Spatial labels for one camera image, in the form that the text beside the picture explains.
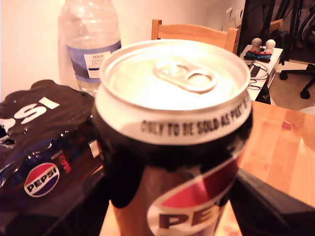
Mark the black Pepsi Max can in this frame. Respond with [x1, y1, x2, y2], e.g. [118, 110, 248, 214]
[94, 39, 253, 236]

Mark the white low shelf unit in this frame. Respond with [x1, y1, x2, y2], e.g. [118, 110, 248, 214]
[240, 46, 284, 105]

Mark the red and blue game controller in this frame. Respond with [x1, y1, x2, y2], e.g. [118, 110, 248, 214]
[243, 49, 273, 61]

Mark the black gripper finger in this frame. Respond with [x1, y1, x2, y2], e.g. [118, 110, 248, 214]
[230, 169, 306, 236]
[46, 171, 111, 236]

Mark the wooden chair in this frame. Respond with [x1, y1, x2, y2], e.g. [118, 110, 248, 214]
[151, 19, 241, 55]

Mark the shrink-wrapped Pepsi Max can pack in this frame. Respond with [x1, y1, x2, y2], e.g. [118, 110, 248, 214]
[0, 79, 105, 214]

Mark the large clear plastic water bottle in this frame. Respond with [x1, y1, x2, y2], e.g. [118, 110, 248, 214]
[59, 0, 123, 96]

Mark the black office chair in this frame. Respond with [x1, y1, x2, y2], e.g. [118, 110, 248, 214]
[279, 7, 315, 99]

